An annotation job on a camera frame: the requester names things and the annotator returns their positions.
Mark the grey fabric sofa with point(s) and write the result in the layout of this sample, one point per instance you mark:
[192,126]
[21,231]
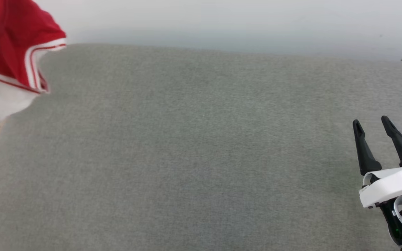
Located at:
[201,150]

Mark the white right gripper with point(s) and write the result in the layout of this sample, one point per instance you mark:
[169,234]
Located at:
[393,186]

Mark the red and white garment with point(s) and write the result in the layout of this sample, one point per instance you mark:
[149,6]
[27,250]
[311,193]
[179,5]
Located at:
[5,42]

